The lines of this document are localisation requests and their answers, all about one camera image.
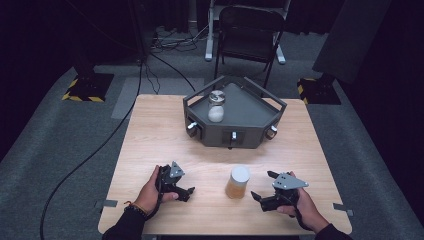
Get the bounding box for person's left hand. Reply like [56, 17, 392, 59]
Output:
[133, 165, 179, 214]

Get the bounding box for long black floor cable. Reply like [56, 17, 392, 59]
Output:
[39, 59, 144, 240]

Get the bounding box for grey floor mat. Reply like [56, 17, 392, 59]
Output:
[110, 77, 205, 120]

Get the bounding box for white-lidded amber jar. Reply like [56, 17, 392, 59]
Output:
[224, 165, 251, 200]

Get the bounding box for dark tilted panel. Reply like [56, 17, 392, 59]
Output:
[312, 0, 393, 84]

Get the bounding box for grey floor tape strip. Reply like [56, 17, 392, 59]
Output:
[94, 199, 118, 210]
[333, 202, 354, 217]

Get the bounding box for black folding chair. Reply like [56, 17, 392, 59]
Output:
[213, 5, 287, 89]

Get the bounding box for dark grey corner rack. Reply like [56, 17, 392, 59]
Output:
[182, 75, 288, 150]

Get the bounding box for black gripper wrist strap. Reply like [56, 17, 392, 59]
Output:
[145, 191, 165, 221]
[293, 206, 313, 232]

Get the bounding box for black stand pole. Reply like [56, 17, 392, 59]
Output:
[128, 0, 156, 64]

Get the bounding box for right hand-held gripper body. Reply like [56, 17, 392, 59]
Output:
[272, 172, 309, 209]

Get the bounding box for tangle of floor cables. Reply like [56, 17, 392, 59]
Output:
[151, 24, 209, 53]

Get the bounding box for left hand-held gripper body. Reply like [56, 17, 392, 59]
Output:
[156, 161, 186, 198]

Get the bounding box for silver-lidded glass jar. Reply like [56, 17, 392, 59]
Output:
[207, 89, 227, 123]

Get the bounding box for person's right hand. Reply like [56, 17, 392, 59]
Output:
[276, 187, 330, 233]

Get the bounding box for beaded bracelet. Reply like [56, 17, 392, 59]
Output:
[123, 200, 149, 218]

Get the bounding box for striped black stand base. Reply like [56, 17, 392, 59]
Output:
[297, 76, 342, 106]
[61, 72, 115, 103]

